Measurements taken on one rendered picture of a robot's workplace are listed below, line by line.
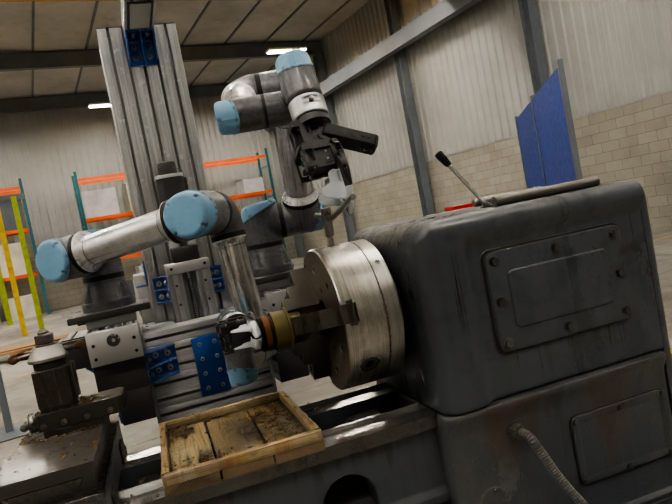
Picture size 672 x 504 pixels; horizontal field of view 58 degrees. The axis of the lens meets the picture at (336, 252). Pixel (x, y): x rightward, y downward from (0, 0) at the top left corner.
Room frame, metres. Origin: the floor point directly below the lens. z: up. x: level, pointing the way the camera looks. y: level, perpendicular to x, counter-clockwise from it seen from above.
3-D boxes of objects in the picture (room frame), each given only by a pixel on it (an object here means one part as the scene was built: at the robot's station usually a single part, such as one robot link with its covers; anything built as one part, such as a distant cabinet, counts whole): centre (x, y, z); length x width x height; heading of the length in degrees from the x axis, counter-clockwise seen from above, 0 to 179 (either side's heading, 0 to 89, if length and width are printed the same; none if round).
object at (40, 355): (1.24, 0.62, 1.13); 0.08 x 0.08 x 0.03
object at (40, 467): (1.18, 0.61, 0.95); 0.43 x 0.17 x 0.05; 17
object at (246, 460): (1.26, 0.28, 0.89); 0.36 x 0.30 x 0.04; 17
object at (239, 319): (1.38, 0.26, 1.08); 0.12 x 0.09 x 0.08; 16
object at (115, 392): (1.25, 0.60, 0.99); 0.20 x 0.10 x 0.05; 107
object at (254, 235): (1.95, 0.21, 1.33); 0.13 x 0.12 x 0.14; 96
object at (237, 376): (1.55, 0.29, 0.98); 0.11 x 0.08 x 0.11; 163
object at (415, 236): (1.48, -0.37, 1.06); 0.59 x 0.48 x 0.39; 107
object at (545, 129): (7.62, -2.76, 1.18); 4.12 x 0.80 x 2.35; 168
